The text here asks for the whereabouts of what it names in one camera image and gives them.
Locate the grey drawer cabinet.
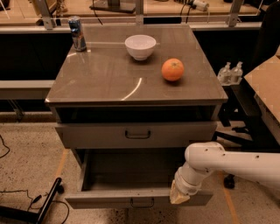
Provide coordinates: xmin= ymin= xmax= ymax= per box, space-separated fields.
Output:
xmin=44 ymin=23 xmax=229 ymax=167

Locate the black floor cable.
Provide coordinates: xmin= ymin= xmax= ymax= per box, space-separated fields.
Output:
xmin=0 ymin=134 xmax=71 ymax=224

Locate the clear sanitizer bottle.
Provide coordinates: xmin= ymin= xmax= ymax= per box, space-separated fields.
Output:
xmin=230 ymin=61 xmax=243 ymax=83
xmin=218 ymin=62 xmax=231 ymax=84

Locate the grey drawer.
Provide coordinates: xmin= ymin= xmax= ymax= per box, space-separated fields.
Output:
xmin=65 ymin=148 xmax=214 ymax=210
xmin=56 ymin=122 xmax=217 ymax=149

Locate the white ceramic bowl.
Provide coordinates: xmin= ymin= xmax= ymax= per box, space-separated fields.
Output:
xmin=124 ymin=34 xmax=157 ymax=60

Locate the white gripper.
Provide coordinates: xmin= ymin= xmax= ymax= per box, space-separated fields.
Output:
xmin=170 ymin=166 xmax=203 ymax=205

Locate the orange fruit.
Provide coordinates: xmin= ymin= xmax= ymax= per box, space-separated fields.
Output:
xmin=161 ymin=58 xmax=185 ymax=81

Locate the grey top drawer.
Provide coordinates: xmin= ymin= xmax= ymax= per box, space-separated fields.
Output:
xmin=56 ymin=122 xmax=217 ymax=149

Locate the black metal stand base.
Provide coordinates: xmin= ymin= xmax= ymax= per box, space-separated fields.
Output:
xmin=0 ymin=177 xmax=65 ymax=224

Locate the black office chair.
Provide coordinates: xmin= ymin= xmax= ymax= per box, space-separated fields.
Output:
xmin=213 ymin=1 xmax=280 ymax=189

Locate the wooden side table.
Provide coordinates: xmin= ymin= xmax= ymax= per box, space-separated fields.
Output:
xmin=244 ymin=47 xmax=280 ymax=144

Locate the clear sanitizer bottle left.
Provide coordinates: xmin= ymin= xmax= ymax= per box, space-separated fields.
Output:
xmin=218 ymin=62 xmax=231 ymax=84

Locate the clear sanitizer bottle right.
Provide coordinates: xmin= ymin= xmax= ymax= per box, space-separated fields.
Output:
xmin=230 ymin=61 xmax=243 ymax=83

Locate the blue silver energy drink can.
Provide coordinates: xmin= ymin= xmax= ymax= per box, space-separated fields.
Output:
xmin=68 ymin=16 xmax=87 ymax=52

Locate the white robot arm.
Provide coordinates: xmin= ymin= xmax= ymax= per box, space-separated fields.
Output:
xmin=170 ymin=142 xmax=280 ymax=205

